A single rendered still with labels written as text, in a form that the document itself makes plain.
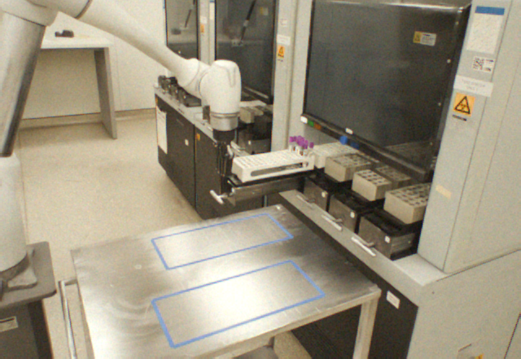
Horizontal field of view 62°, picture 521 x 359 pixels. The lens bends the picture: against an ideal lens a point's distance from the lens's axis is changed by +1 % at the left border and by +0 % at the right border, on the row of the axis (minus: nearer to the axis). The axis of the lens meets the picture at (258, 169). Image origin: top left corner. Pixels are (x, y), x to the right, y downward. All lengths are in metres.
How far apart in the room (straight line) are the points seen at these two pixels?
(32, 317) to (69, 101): 3.73
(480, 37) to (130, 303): 0.96
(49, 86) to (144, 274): 3.94
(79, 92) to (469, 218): 4.22
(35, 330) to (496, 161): 1.27
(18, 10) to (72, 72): 3.56
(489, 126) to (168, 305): 0.83
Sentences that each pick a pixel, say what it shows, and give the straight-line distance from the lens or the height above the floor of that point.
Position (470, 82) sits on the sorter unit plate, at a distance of 1.15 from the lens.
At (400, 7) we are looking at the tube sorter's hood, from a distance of 1.29.
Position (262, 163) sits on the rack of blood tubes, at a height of 0.86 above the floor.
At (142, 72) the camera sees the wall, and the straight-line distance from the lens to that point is 4.97.
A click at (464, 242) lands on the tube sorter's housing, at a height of 0.83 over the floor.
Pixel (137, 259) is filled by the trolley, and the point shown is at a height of 0.82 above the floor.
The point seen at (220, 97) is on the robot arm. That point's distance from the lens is 1.35.
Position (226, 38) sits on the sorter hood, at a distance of 2.24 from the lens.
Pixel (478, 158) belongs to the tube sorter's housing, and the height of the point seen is 1.08.
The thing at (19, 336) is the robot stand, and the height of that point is 0.56.
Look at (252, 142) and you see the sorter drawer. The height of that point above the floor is 0.80.
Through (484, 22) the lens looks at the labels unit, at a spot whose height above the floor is 1.38.
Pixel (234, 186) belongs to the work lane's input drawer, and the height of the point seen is 0.81.
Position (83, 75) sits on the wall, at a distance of 4.87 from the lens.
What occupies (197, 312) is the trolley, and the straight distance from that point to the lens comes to 0.94.
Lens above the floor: 1.44
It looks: 23 degrees down
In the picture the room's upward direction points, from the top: 3 degrees clockwise
